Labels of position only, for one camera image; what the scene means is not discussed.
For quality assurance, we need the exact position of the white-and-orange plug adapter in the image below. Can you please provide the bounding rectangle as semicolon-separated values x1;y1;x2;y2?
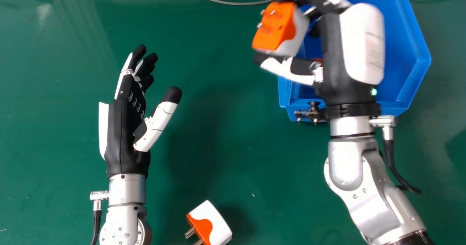
252;1;310;57
185;200;233;245

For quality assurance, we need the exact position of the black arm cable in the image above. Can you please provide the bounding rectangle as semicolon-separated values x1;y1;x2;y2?
91;199;102;245
379;127;422;195

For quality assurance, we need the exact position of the blue plastic bin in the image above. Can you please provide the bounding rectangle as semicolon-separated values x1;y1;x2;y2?
278;0;432;122

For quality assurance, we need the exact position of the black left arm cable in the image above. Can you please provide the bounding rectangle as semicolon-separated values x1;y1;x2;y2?
91;199;102;245

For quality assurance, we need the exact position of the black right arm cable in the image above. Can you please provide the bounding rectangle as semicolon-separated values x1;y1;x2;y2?
379;127;422;195

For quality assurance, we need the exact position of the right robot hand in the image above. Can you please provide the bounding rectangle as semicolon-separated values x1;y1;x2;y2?
253;0;386;125

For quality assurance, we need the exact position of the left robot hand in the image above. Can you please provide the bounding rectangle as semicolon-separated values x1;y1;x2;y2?
98;44;182;178

